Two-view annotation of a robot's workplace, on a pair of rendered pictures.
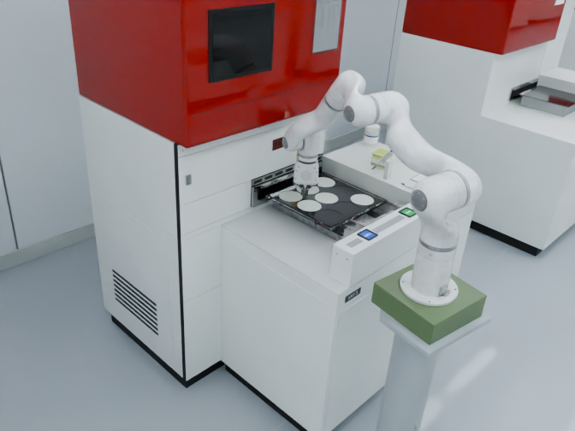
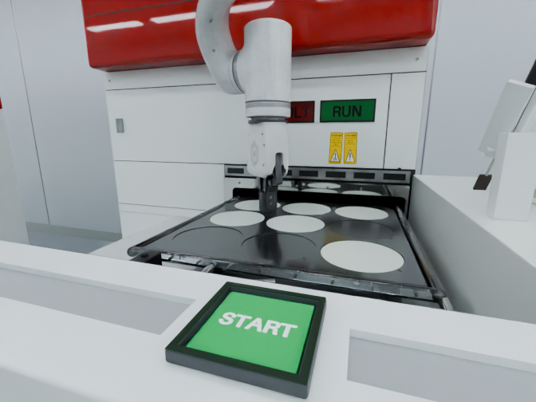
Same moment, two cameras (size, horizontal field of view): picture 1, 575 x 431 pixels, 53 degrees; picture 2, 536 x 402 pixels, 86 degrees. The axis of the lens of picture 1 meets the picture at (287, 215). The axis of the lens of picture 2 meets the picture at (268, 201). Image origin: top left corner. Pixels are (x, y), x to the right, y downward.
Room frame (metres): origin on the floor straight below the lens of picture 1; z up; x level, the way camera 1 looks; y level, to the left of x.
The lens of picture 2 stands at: (1.95, -0.57, 1.05)
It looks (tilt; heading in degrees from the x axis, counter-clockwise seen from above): 13 degrees down; 65
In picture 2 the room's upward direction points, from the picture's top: straight up
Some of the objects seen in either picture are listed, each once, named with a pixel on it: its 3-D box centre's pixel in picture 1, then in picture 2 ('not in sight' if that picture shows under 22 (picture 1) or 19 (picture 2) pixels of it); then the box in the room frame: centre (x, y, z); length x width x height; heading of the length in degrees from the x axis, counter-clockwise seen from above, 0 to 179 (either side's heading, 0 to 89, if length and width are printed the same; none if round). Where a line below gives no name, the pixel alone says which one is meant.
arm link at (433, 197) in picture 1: (436, 211); not in sight; (1.56, -0.45, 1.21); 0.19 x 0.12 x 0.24; 124
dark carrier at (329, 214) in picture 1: (326, 198); (295, 224); (2.19, -0.16, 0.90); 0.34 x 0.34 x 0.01; 48
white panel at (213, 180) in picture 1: (257, 166); (241, 146); (2.20, 0.14, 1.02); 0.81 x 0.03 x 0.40; 138
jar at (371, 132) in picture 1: (371, 134); not in sight; (2.67, -0.38, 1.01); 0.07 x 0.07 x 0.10
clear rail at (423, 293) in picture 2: (359, 215); (261, 269); (2.07, -0.29, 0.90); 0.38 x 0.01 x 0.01; 138
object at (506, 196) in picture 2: (385, 162); (510, 150); (2.30, -0.41, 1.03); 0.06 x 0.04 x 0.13; 48
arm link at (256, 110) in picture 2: (306, 156); (267, 112); (2.19, -0.06, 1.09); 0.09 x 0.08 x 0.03; 88
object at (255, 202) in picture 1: (288, 182); (307, 199); (2.32, 0.00, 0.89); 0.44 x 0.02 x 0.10; 138
